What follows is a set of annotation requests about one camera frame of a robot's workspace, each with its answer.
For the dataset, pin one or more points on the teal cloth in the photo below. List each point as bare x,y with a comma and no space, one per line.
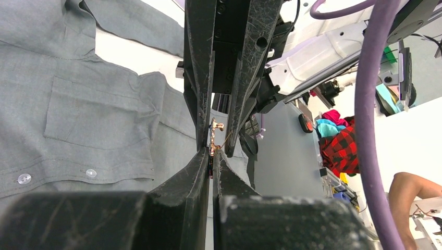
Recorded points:
326,128

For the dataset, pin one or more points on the small gold brooch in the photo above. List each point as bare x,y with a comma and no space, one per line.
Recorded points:
213,127

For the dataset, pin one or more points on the grey button-up shirt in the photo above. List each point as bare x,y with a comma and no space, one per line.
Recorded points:
71,121

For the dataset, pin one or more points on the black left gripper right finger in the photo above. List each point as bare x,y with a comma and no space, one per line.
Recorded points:
243,219

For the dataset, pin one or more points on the person forearm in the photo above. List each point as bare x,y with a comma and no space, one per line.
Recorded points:
404,188

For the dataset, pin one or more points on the red plaid cloth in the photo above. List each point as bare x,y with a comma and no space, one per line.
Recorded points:
339,151

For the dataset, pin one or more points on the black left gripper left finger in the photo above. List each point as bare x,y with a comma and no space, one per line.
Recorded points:
171,216

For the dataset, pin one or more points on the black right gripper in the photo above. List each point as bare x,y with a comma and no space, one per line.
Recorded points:
240,36

